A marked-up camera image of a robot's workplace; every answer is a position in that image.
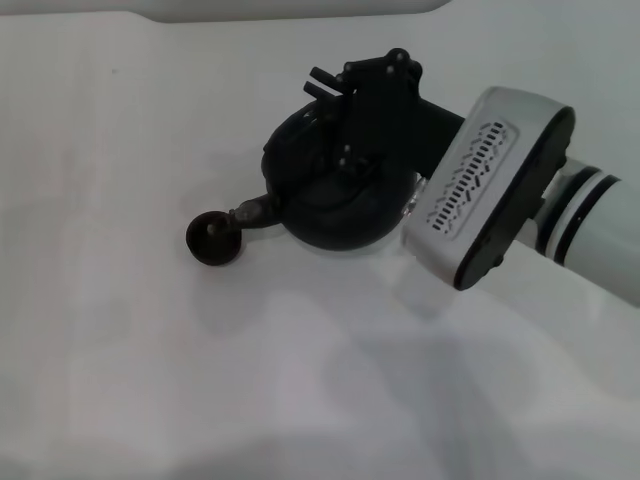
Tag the black round teapot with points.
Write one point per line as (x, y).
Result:
(330, 215)

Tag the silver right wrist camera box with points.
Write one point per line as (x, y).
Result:
(475, 200)

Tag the small dark brown teacup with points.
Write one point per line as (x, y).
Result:
(210, 245)

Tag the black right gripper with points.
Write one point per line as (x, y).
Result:
(400, 130)

